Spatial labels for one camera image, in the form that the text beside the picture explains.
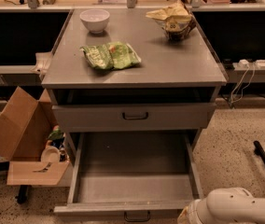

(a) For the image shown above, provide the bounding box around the green packet in box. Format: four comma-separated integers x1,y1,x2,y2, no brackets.
48,125,63,140

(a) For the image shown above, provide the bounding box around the yellow brown chip bag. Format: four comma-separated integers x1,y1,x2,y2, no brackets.
146,0,196,42

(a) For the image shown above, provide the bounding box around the white bowl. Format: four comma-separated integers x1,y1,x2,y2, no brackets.
79,9,110,34

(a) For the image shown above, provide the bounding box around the grey top drawer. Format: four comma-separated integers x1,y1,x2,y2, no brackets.
52,103,216,133

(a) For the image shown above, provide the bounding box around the green chip bag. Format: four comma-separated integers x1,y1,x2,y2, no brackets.
80,41,141,70

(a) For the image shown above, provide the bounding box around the grey drawer cabinet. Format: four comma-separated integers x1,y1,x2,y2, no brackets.
41,7,229,166

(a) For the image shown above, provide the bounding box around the open cardboard box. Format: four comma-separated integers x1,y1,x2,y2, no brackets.
0,88,70,186

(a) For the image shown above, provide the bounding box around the white cup in box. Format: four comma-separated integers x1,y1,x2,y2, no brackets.
41,147,60,162

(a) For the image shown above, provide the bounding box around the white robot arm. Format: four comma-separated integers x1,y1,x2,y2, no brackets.
177,188,265,224

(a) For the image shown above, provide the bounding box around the grey drawer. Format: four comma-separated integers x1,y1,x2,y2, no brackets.
54,131,203,222
52,103,216,133

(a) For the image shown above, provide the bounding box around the white cable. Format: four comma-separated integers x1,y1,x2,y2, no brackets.
229,63,257,105

